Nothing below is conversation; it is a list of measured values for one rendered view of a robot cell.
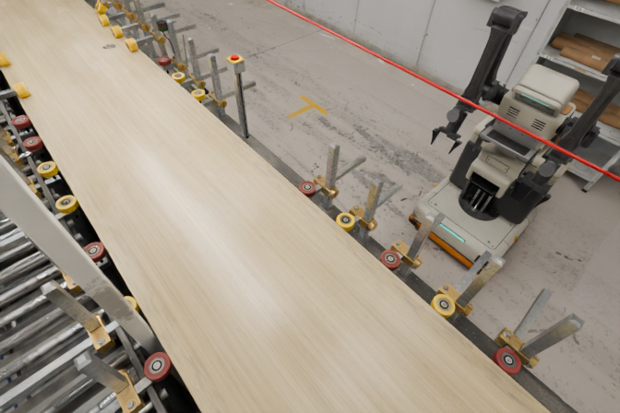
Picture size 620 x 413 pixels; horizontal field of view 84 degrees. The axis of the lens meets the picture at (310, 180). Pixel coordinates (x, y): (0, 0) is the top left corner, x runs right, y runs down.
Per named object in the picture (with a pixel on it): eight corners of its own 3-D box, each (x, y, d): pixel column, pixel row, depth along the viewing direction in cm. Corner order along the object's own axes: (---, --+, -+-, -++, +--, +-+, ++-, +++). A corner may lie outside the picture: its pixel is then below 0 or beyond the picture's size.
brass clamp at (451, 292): (442, 286, 145) (447, 280, 141) (470, 310, 138) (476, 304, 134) (434, 295, 142) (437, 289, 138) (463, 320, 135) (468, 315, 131)
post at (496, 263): (447, 310, 148) (497, 252, 112) (455, 315, 146) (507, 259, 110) (443, 315, 146) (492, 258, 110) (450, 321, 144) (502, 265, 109)
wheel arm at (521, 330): (539, 291, 142) (544, 287, 139) (547, 297, 141) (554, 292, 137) (487, 369, 122) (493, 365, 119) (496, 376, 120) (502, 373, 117)
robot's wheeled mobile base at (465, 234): (453, 179, 289) (464, 158, 271) (527, 227, 259) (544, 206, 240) (404, 222, 257) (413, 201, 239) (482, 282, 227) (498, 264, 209)
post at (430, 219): (400, 272, 161) (431, 209, 126) (406, 277, 159) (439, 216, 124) (396, 277, 159) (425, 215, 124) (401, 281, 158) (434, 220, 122)
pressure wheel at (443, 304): (445, 328, 131) (456, 317, 122) (423, 323, 132) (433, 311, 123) (446, 309, 136) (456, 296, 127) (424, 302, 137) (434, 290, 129)
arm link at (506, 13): (537, 3, 130) (512, -6, 135) (518, 17, 125) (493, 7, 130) (494, 96, 166) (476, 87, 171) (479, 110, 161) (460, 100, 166)
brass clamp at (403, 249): (397, 243, 154) (399, 237, 151) (422, 264, 148) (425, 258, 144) (388, 251, 151) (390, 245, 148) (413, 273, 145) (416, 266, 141)
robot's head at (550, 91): (530, 74, 164) (533, 59, 151) (577, 94, 154) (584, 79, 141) (510, 100, 166) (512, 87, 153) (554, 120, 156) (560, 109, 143)
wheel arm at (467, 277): (482, 253, 156) (486, 248, 153) (489, 258, 154) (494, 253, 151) (426, 317, 135) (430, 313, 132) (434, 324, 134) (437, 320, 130)
